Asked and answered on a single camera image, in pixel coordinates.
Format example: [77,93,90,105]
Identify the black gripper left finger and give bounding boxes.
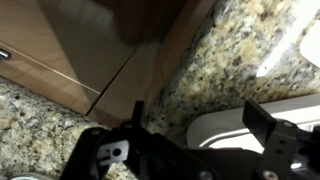
[61,100,214,180]

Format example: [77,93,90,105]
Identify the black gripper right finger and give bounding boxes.
[242,100,320,180]

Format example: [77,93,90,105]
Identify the wooden base cabinet drawers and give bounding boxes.
[0,0,218,129]

